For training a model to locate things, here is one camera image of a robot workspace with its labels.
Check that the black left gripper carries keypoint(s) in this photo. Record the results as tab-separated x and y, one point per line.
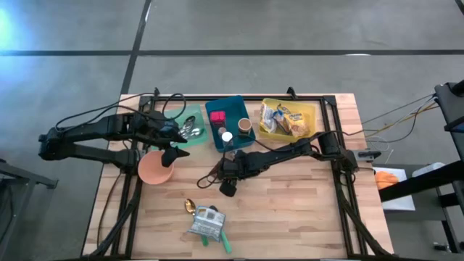
154	132

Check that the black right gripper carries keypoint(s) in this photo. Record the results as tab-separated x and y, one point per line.
235	167

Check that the thin silver metal utensil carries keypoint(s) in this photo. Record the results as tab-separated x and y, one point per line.
197	132

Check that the silver cutlery pile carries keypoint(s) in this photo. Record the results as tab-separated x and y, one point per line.
189	121

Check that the bagel seasoning jar white lid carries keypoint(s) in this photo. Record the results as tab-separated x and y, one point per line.
227	137

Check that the brown cup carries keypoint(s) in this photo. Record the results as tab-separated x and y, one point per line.
244	125

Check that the yellow creamy chicken ramen packet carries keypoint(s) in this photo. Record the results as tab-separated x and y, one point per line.
293	123

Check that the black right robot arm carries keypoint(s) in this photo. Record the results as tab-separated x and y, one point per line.
290	150

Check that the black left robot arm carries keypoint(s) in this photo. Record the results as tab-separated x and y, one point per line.
90	130

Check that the orange plastic bowl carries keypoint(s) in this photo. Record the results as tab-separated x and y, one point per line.
152	172

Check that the blue white snack bag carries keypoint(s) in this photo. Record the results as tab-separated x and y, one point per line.
206	223

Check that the gold spoon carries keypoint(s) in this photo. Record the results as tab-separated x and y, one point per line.
190	206

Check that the teal translucent plastic bin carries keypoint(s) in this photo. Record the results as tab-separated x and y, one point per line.
199	112

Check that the small jar grey lid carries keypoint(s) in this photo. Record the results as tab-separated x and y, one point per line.
222	131

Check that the blue plastic bin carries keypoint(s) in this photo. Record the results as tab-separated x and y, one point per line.
232	107

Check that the yellow translucent plastic bin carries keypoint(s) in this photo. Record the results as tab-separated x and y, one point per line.
308	108

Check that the small electronics control box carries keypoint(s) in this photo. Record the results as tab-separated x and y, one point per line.
369	155

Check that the grey metal stand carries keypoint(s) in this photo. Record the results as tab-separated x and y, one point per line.
21	175

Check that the orange cloth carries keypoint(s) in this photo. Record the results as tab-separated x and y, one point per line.
386	180

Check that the white paper sheet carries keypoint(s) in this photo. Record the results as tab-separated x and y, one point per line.
398	201

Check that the black equipment stand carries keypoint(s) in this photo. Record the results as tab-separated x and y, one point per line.
417	185

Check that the white plastic container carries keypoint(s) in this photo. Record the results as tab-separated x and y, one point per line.
427	169

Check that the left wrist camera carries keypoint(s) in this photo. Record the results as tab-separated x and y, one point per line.
166	127

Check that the black aluminium table frame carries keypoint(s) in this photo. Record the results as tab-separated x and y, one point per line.
195	98

